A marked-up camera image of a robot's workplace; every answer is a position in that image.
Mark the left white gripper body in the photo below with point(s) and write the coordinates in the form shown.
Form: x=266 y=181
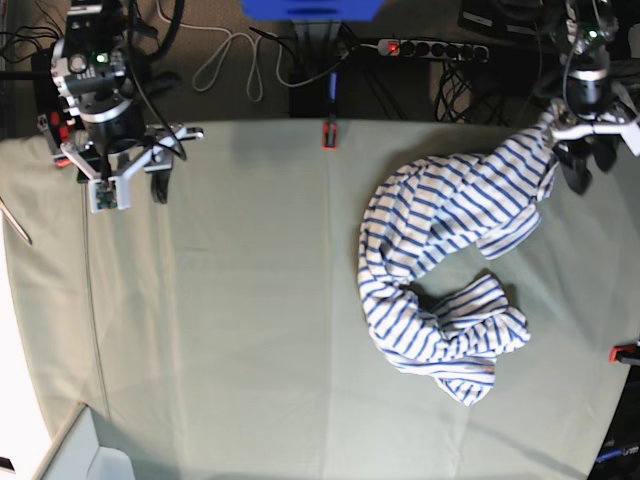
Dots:
x=622 y=119

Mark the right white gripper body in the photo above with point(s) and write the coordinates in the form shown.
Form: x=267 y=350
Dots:
x=109 y=175

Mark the blue white striped t-shirt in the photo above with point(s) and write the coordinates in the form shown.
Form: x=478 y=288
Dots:
x=432 y=208

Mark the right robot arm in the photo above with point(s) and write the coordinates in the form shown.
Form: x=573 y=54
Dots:
x=109 y=87

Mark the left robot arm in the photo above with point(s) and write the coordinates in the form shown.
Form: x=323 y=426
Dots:
x=593 y=112

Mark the red black left clamp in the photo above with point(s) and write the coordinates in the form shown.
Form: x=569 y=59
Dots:
x=52 y=123

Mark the red black clamp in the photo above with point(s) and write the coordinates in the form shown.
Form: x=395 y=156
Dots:
x=329 y=140
x=52 y=123
x=628 y=354

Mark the metal strip on cloth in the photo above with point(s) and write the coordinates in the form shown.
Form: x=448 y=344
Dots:
x=11 y=219

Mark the green table cloth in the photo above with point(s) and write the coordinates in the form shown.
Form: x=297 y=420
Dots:
x=221 y=335

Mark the red black centre clamp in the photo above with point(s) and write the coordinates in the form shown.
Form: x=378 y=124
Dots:
x=329 y=140

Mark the black power strip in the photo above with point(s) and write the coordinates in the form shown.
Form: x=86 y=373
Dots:
x=433 y=50

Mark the blue box overhead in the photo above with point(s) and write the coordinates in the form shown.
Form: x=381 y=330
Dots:
x=311 y=10

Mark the red black right clamp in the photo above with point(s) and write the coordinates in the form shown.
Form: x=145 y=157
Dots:
x=628 y=354

